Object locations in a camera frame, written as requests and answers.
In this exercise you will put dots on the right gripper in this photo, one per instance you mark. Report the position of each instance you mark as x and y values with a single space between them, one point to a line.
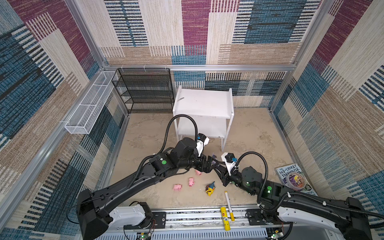
223 177

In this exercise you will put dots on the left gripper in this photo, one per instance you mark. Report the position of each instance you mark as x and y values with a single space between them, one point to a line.
206 168

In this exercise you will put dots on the purple-eared black figure toy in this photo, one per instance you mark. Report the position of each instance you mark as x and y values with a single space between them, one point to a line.
214 160

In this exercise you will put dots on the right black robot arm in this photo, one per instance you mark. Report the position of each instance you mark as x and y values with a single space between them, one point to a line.
280 203

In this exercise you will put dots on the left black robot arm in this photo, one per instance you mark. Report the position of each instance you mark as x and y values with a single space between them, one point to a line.
94 208

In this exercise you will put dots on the white two-tier shelf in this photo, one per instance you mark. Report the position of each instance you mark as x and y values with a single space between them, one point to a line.
213 111

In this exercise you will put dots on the pink pig toy lower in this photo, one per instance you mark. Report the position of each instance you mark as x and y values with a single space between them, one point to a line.
191 182

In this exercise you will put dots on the yellow blue figure toy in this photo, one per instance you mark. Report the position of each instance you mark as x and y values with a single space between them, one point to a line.
210 188

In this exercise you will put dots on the pink pig toy left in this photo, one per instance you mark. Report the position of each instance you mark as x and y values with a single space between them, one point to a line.
177 187

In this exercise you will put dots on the white yellow marker pen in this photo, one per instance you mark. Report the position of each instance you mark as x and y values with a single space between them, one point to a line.
229 206

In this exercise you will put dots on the yellow glue stick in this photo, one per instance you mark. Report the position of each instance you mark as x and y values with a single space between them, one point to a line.
225 219

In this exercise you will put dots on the treehouse book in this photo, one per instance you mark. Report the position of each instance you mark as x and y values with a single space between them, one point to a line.
283 171

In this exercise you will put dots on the round sticker tape roll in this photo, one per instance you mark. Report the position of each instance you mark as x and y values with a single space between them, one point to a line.
296 181

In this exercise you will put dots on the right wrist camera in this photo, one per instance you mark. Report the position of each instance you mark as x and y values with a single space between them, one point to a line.
231 163

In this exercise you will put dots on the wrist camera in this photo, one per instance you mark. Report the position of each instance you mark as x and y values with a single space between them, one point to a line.
231 163
202 141

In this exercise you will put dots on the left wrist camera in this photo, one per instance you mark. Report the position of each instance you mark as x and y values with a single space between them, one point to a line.
202 141

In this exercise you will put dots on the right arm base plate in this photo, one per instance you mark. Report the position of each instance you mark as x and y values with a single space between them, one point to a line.
255 217

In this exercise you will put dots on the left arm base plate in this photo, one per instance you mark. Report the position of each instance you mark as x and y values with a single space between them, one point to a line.
156 220

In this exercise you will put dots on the black wire mesh rack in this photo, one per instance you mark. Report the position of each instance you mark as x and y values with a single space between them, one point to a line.
145 90

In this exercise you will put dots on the white wire mesh basket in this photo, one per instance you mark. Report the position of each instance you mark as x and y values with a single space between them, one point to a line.
87 112

